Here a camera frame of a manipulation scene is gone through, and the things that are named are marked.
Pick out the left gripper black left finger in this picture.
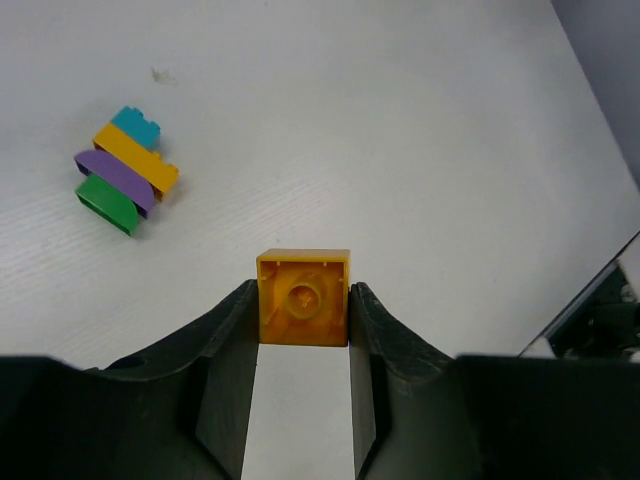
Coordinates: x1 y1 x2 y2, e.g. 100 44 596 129
1 280 259 479

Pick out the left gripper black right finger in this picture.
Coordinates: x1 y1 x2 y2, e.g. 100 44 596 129
349 282 639 479

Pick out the small yellow square lego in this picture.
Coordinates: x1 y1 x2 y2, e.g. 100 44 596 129
256 249 350 347

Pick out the green lego left of pile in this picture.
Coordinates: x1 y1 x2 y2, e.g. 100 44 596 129
75 174 139 236

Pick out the purple slanted lego in pile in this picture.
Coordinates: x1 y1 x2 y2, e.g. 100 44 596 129
74 149 156 219

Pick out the yellow cyan lego top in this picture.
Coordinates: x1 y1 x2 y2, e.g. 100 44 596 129
93 123 179 201

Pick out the cyan lego in pile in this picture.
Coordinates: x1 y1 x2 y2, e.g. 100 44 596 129
111 106 161 150

